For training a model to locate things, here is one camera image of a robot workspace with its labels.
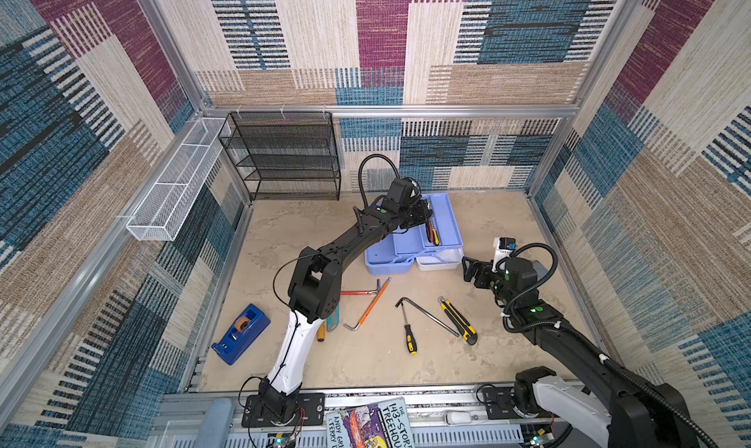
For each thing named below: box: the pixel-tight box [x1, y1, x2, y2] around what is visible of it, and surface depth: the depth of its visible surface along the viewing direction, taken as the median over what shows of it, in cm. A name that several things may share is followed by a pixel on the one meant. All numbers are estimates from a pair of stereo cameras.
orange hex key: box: [343, 276, 393, 332], surface depth 93 cm
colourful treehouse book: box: [325, 397, 415, 448], surface depth 70 cm
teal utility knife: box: [326, 303, 342, 333], surface depth 89 cm
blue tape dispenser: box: [211, 303, 271, 366], surface depth 83 cm
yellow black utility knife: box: [437, 295, 478, 346], surface depth 87 cm
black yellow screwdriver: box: [400, 303, 418, 357], surface depth 85 cm
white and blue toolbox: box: [364, 192, 465, 276], surface depth 96 cm
